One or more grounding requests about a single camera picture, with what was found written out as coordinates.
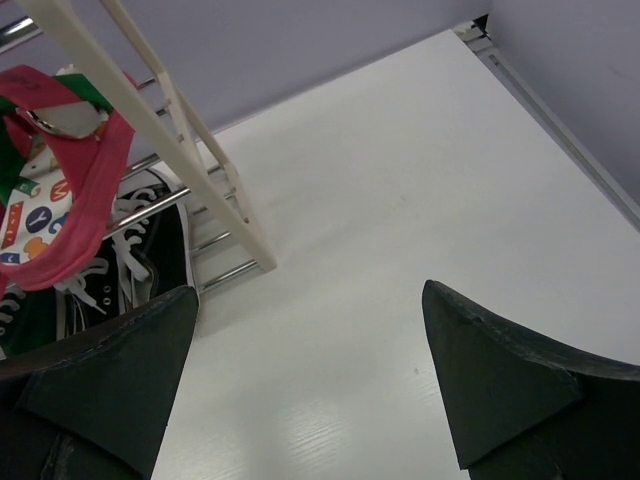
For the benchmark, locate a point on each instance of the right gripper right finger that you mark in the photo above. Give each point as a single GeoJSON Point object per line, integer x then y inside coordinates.
{"type": "Point", "coordinates": [521, 405]}

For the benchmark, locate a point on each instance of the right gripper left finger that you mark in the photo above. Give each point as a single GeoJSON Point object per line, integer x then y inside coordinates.
{"type": "Point", "coordinates": [96, 405]}

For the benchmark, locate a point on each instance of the black canvas sneaker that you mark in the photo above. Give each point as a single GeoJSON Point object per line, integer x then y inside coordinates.
{"type": "Point", "coordinates": [143, 261]}
{"type": "Point", "coordinates": [28, 320]}

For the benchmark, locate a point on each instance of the pink patterned flip-flop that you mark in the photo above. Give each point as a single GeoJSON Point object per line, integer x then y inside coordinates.
{"type": "Point", "coordinates": [90, 141]}

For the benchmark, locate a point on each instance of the cream metal shoe rack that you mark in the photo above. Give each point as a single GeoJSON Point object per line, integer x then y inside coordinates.
{"type": "Point", "coordinates": [158, 111]}

